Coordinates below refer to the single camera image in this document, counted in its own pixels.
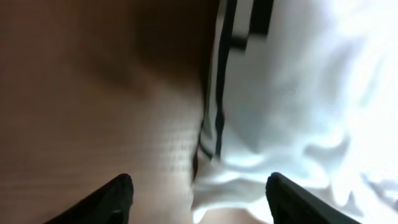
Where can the white t-shirt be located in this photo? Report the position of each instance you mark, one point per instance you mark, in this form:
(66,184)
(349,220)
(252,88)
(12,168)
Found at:
(308,89)

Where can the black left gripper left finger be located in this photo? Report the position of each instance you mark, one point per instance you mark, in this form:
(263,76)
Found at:
(110,204)

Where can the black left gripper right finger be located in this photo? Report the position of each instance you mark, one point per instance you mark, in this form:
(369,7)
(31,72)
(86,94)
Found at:
(289,203)

